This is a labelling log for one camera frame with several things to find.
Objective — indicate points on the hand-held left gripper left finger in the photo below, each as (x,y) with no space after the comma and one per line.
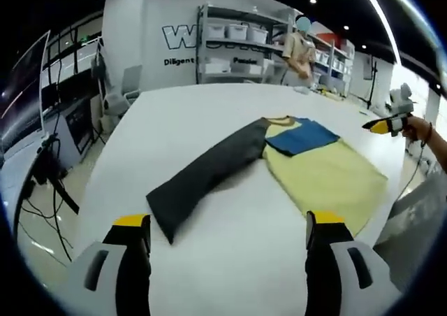
(132,242)

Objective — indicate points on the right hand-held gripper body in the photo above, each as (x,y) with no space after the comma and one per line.
(401,99)

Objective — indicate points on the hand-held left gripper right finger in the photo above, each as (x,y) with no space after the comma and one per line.
(321,240)

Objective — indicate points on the yellow long-sleeved garment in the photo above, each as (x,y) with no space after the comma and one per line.
(314,169)

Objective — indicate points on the person's right hand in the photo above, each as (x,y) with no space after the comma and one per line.
(415,130)

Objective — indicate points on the black tripod stand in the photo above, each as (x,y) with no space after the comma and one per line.
(372,85)

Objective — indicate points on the pale yellow cloth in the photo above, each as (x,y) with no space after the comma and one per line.
(328,94)

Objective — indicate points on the white shelf with boxes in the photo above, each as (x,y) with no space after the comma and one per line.
(335,64)

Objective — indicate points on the white cloth lump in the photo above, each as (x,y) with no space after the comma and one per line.
(301,89)

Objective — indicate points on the grey mesh office chair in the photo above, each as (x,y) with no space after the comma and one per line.
(415,232)

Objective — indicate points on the black equipment stand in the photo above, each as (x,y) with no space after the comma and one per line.
(52,176)

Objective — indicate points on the white storage bin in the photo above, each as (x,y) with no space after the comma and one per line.
(237,31)
(258,35)
(217,31)

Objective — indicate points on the grey metal shelf unit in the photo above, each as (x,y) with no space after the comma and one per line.
(241,47)

